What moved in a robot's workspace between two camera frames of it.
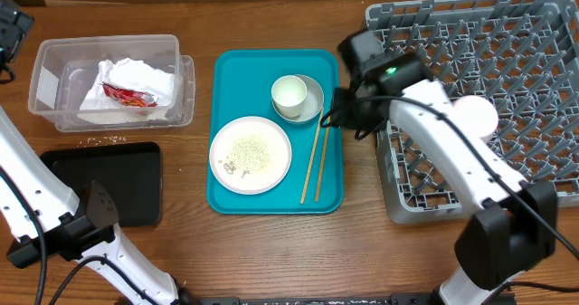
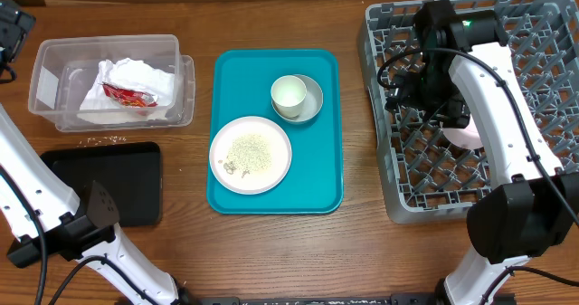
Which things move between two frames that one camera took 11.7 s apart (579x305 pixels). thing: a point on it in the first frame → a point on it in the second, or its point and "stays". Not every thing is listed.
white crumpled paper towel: (137, 76) stays
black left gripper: (14, 24) stays
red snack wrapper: (128, 97) stays
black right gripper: (339, 118) → (403, 93)
